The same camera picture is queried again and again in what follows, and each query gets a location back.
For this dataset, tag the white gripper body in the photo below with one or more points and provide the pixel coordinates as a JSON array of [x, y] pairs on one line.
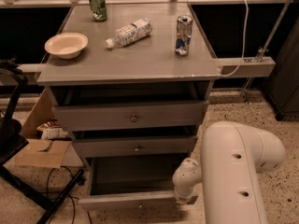
[[181, 194]]

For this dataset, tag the grey bottom drawer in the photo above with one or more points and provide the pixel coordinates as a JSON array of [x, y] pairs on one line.
[[131, 182]]

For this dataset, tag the grey drawer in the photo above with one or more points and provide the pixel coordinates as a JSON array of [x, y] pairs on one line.
[[111, 147], [131, 182], [130, 116]]

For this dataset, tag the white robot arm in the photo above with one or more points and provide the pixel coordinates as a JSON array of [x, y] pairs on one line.
[[232, 154]]

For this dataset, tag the grey middle drawer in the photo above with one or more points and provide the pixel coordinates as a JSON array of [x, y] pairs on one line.
[[111, 147]]

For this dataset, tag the grey top drawer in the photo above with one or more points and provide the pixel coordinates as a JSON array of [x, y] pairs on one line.
[[130, 116]]

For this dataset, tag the grey drawer cabinet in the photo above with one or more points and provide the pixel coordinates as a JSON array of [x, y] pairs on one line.
[[147, 71]]

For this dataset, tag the dark cabinet at right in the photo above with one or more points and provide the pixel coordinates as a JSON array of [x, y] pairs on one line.
[[282, 86]]

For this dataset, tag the crumpled snack bag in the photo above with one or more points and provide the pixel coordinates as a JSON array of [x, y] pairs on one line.
[[51, 130]]

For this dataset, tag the silver blue energy can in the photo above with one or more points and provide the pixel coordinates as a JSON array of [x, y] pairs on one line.
[[184, 35]]

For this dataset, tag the flat cardboard piece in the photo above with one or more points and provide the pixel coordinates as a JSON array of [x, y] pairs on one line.
[[42, 153]]

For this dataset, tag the clear plastic water bottle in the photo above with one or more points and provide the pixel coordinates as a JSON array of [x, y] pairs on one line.
[[130, 33]]

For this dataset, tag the leaning cardboard board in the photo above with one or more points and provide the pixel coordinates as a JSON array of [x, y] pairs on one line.
[[40, 114]]

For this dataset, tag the white bowl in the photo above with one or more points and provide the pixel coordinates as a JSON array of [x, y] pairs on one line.
[[66, 45]]

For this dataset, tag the green soda can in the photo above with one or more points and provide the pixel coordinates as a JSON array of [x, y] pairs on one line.
[[98, 9]]

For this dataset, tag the grey metal rail beam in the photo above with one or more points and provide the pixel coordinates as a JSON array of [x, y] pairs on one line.
[[245, 67]]

